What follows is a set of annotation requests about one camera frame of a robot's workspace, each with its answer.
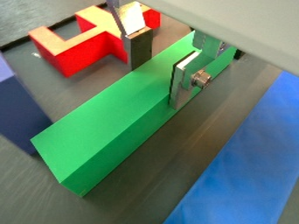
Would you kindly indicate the red cross-shaped block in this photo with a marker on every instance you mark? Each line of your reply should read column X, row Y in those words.
column 98, row 40

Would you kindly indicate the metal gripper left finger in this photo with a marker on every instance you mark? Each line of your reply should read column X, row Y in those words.
column 136, row 34

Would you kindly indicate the purple stepped block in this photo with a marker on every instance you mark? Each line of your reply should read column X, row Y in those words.
column 22, row 119

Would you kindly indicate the blue flat bar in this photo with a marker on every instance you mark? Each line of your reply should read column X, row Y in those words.
column 245, row 185

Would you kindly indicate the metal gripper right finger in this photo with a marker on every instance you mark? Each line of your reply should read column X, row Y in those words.
column 188, row 70

